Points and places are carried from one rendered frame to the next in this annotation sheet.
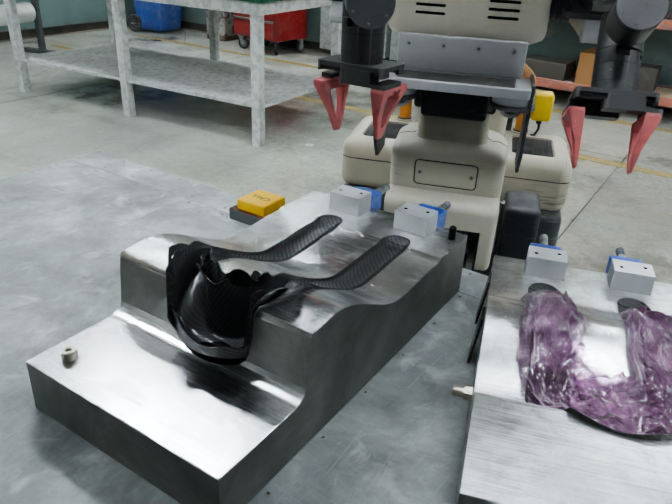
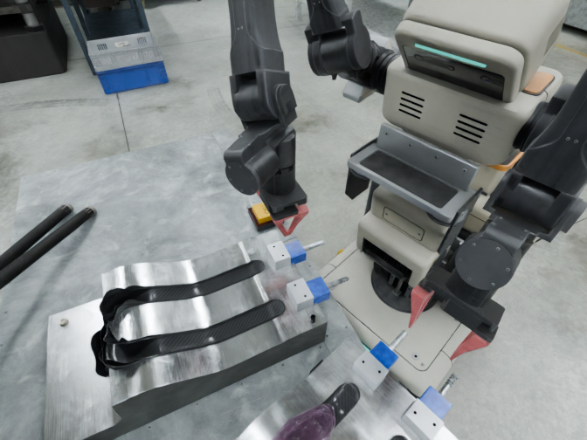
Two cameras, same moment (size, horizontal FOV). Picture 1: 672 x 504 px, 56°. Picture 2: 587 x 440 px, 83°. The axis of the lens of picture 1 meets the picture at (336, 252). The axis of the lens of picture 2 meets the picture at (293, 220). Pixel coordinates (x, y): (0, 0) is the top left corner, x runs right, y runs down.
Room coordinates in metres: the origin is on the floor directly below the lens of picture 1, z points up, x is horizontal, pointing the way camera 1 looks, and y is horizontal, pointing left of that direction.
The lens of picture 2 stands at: (0.50, -0.29, 1.49)
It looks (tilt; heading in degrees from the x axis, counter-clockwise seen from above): 47 degrees down; 33
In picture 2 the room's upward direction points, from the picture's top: straight up
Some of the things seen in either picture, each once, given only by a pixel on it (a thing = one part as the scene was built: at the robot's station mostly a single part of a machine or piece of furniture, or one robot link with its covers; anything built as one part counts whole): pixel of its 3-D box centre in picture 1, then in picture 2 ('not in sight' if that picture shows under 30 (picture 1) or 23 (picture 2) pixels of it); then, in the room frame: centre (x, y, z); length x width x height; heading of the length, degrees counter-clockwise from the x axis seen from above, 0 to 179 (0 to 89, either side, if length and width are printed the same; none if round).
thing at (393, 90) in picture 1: (372, 103); (284, 213); (0.85, -0.04, 1.05); 0.07 x 0.07 x 0.09; 58
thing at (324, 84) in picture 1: (346, 98); not in sight; (0.88, 0.00, 1.05); 0.07 x 0.07 x 0.09; 58
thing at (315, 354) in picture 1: (281, 293); (184, 320); (0.64, 0.06, 0.87); 0.50 x 0.26 x 0.14; 148
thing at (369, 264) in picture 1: (297, 254); (188, 310); (0.65, 0.05, 0.92); 0.35 x 0.16 x 0.09; 148
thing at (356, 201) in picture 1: (366, 198); (298, 250); (0.90, -0.04, 0.89); 0.13 x 0.05 x 0.05; 148
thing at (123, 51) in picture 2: not in sight; (125, 51); (2.42, 2.85, 0.28); 0.61 x 0.41 x 0.15; 148
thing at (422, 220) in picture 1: (429, 217); (321, 289); (0.84, -0.13, 0.89); 0.13 x 0.05 x 0.05; 147
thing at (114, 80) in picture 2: not in sight; (131, 70); (2.42, 2.86, 0.11); 0.61 x 0.41 x 0.22; 148
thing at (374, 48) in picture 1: (362, 46); (279, 175); (0.87, -0.02, 1.12); 0.10 x 0.07 x 0.07; 58
